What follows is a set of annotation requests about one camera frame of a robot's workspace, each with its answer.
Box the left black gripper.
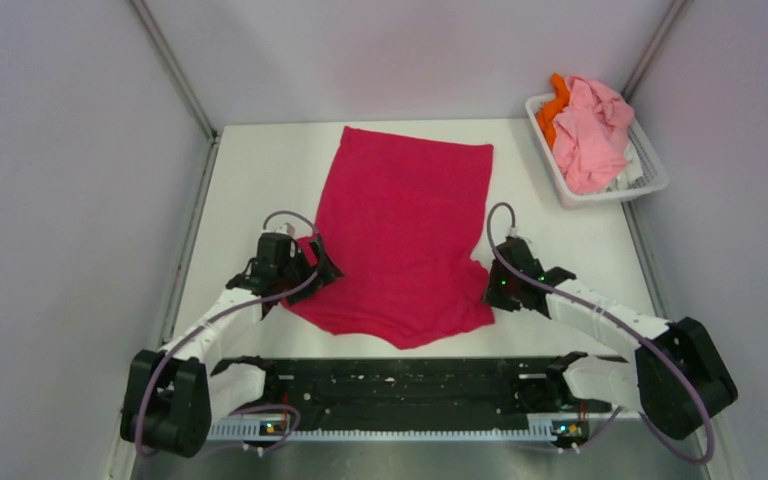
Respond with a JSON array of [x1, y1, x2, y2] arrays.
[[277, 239, 343, 306]]

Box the magenta t-shirt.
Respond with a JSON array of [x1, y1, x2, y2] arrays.
[[291, 127, 494, 349]]

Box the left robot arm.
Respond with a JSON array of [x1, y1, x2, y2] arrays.
[[119, 229, 343, 458]]

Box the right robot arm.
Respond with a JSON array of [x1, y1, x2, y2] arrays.
[[483, 236, 738, 440]]

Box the light pink t-shirt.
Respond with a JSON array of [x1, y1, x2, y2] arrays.
[[552, 76, 635, 195]]

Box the orange t-shirt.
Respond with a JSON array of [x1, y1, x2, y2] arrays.
[[535, 73, 570, 148]]

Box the white plastic basket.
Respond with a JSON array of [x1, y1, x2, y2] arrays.
[[524, 93, 670, 209]]

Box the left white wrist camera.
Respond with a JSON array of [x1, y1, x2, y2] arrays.
[[272, 222, 296, 238]]

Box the grey slotted cable duct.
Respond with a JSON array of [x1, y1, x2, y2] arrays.
[[207, 417, 585, 443]]

